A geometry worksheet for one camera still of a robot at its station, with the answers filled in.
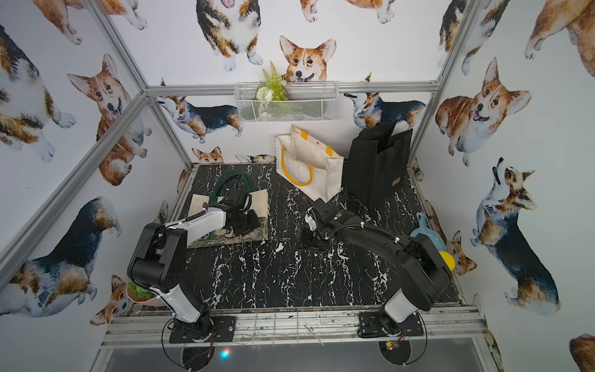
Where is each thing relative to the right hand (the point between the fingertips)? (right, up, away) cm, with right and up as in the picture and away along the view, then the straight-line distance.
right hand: (298, 248), depth 81 cm
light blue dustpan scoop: (+50, +4, +14) cm, 53 cm away
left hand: (-16, +7, +15) cm, 23 cm away
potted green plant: (-48, -11, -10) cm, 50 cm away
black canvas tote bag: (+28, +30, +4) cm, 42 cm away
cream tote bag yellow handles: (+4, +30, +12) cm, 32 cm away
